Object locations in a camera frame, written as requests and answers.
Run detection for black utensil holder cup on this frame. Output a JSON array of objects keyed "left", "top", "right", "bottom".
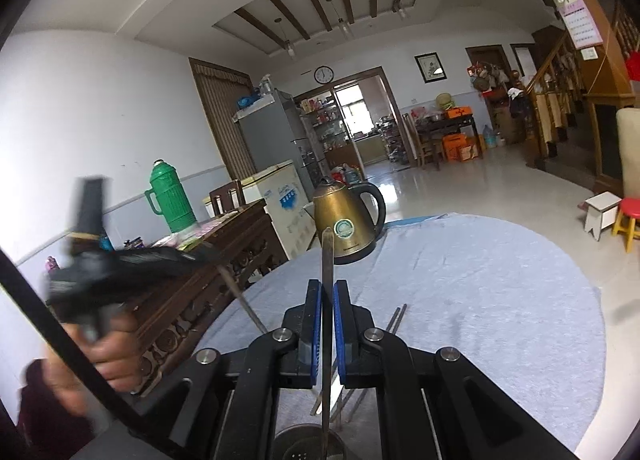
[{"left": 271, "top": 424, "right": 347, "bottom": 460}]

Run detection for person's left hand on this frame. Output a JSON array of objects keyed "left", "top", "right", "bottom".
[{"left": 42, "top": 312, "right": 141, "bottom": 417}]

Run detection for dark carved wooden sideboard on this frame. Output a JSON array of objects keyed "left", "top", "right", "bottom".
[{"left": 67, "top": 198, "right": 290, "bottom": 398}]

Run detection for green thermos flask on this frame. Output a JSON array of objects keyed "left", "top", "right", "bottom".
[{"left": 144, "top": 159, "right": 196, "bottom": 233}]

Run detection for gold electric kettle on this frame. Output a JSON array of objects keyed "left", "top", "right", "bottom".
[{"left": 312, "top": 177, "right": 386, "bottom": 265}]

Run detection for white chest freezer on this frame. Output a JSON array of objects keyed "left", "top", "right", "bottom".
[{"left": 202, "top": 159, "right": 317, "bottom": 261}]

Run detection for wooden chair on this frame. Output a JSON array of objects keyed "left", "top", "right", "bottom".
[{"left": 209, "top": 180, "right": 246, "bottom": 217}]

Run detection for light blue table cloth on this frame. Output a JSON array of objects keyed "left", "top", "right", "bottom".
[{"left": 196, "top": 211, "right": 608, "bottom": 454}]

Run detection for grey refrigerator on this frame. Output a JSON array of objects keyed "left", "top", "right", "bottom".
[{"left": 233, "top": 90, "right": 321, "bottom": 196}]

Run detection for orange cardboard box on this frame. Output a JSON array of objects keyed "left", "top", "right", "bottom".
[{"left": 442, "top": 133, "right": 468, "bottom": 161}]

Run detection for dark wooden side table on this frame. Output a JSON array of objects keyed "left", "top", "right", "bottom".
[{"left": 416, "top": 114, "right": 484, "bottom": 170}]

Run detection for small white step stool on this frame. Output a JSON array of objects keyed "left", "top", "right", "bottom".
[{"left": 584, "top": 191, "right": 622, "bottom": 241}]

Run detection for red yellow round stool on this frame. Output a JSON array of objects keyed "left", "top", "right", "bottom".
[{"left": 612, "top": 197, "right": 640, "bottom": 253}]

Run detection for wooden stair railing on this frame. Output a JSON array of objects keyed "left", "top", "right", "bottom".
[{"left": 525, "top": 27, "right": 584, "bottom": 160}]

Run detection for beige leather sofa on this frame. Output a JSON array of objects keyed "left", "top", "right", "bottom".
[{"left": 616, "top": 107, "right": 640, "bottom": 198}]

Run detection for round wall clock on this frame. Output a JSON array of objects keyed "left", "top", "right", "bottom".
[{"left": 314, "top": 65, "right": 335, "bottom": 86}]

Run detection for framed wall picture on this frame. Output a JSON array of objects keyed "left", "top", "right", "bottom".
[{"left": 414, "top": 52, "right": 447, "bottom": 83}]

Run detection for pink wall calendar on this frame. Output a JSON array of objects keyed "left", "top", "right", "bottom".
[{"left": 552, "top": 0, "right": 603, "bottom": 50}]

